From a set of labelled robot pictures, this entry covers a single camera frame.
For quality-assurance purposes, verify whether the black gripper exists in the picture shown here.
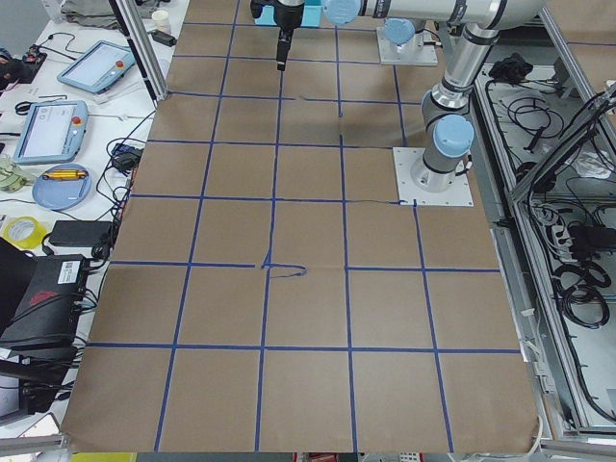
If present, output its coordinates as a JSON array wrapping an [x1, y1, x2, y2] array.
[[249, 0, 274, 19]]

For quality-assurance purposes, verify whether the teal plastic storage bin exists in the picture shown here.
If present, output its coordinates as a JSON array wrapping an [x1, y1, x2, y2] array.
[[254, 0, 321, 28]]

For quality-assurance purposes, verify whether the paper cup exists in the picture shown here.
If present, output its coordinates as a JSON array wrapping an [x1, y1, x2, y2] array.
[[151, 10, 171, 34]]

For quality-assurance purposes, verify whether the teach pendant upper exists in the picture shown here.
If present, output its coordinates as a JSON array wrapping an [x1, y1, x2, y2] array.
[[57, 40, 136, 94]]

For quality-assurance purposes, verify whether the teach pendant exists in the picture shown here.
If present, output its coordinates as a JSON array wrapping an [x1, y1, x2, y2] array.
[[13, 100, 89, 165], [57, 40, 136, 94]]

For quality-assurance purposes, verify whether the teach pendant lower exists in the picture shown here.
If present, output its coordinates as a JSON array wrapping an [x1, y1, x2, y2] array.
[[13, 100, 89, 165]]

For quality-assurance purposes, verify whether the blue plate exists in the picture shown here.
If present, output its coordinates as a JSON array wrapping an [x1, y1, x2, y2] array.
[[32, 163, 92, 211]]

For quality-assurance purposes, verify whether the black power adapter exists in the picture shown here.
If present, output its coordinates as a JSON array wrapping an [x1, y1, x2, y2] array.
[[48, 220, 112, 247]]

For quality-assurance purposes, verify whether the brown paper table cover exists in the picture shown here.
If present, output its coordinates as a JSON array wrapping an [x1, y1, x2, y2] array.
[[62, 1, 538, 453]]

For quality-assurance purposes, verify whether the yellow tape roll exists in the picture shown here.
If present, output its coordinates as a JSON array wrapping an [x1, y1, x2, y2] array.
[[3, 217, 47, 250]]

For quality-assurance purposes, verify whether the black computer box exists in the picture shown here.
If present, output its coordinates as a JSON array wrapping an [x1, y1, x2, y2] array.
[[1, 240, 90, 351]]

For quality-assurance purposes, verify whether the aluminium frame post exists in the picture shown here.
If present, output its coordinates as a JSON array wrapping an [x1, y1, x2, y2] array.
[[109, 0, 168, 102]]

